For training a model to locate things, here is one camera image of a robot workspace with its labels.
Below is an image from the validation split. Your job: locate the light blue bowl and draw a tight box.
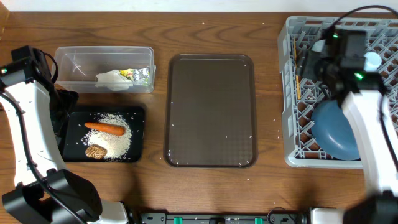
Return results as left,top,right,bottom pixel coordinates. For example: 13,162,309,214
311,39,326,52

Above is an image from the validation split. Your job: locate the light blue cup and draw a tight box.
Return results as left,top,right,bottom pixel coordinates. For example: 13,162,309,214
364,52,382,72

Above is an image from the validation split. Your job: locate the white tissue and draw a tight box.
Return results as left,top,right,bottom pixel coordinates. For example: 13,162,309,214
95,70,132,91

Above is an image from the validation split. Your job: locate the brown mushroom food scrap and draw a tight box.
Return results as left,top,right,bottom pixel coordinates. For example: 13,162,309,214
85,144,107,159

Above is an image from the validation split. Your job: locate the orange carrot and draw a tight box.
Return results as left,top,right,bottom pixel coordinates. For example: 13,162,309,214
84,123,125,136

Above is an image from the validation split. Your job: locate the dark blue plate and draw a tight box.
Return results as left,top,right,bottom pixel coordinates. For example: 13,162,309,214
311,100,360,161

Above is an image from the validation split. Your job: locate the pile of white rice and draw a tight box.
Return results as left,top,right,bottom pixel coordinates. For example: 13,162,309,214
80,113,134,162

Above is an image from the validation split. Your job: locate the green pandan cake wrapper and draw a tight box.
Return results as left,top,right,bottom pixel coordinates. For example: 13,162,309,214
119,68,135,81

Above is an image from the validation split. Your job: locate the aluminium foil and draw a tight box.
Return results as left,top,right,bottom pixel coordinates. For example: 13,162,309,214
133,67,150,82

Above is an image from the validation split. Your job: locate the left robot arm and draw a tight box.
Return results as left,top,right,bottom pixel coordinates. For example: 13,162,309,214
1,45,135,223

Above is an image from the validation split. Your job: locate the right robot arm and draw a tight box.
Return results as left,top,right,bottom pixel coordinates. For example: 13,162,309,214
297,26,397,223

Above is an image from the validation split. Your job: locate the grey dishwasher rack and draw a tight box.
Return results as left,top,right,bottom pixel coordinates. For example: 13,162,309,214
277,16,397,169

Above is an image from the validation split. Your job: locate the clear plastic container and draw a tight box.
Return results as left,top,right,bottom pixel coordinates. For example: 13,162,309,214
52,46,156,94

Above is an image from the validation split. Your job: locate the black plastic tray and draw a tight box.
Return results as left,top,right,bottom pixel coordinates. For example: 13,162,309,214
60,106,145,162

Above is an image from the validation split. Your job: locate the brown serving tray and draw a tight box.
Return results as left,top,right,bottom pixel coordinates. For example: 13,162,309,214
164,54,258,168

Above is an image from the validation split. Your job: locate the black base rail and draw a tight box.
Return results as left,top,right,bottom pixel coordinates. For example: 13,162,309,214
139,210,311,224

